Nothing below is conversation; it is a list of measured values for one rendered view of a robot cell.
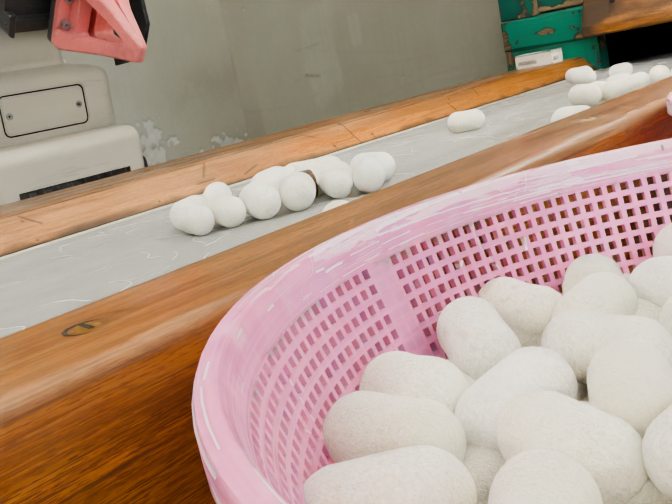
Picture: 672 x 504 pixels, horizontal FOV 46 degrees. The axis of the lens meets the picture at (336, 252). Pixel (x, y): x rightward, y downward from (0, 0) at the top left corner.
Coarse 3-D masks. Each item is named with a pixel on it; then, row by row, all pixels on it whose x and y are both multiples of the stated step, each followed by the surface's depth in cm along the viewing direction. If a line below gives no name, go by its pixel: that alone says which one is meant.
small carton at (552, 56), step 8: (560, 48) 116; (520, 56) 117; (528, 56) 116; (536, 56) 116; (544, 56) 115; (552, 56) 114; (560, 56) 116; (520, 64) 118; (528, 64) 117; (536, 64) 116; (544, 64) 115
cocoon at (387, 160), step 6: (360, 156) 51; (366, 156) 51; (372, 156) 50; (378, 156) 50; (384, 156) 50; (390, 156) 50; (354, 162) 51; (384, 162) 50; (390, 162) 50; (390, 168) 50; (390, 174) 50
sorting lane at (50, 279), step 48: (528, 96) 97; (384, 144) 74; (432, 144) 66; (480, 144) 60; (96, 240) 51; (144, 240) 47; (192, 240) 44; (240, 240) 41; (0, 288) 41; (48, 288) 39; (96, 288) 36; (0, 336) 31
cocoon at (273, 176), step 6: (270, 168) 52; (276, 168) 52; (282, 168) 52; (258, 174) 51; (264, 174) 51; (270, 174) 51; (276, 174) 51; (282, 174) 52; (288, 174) 52; (252, 180) 51; (258, 180) 50; (264, 180) 50; (270, 180) 50; (276, 180) 51; (276, 186) 50
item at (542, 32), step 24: (504, 24) 128; (528, 24) 125; (552, 24) 123; (576, 24) 120; (504, 48) 129; (528, 48) 127; (552, 48) 124; (576, 48) 122; (600, 48) 120; (624, 48) 130; (648, 48) 129
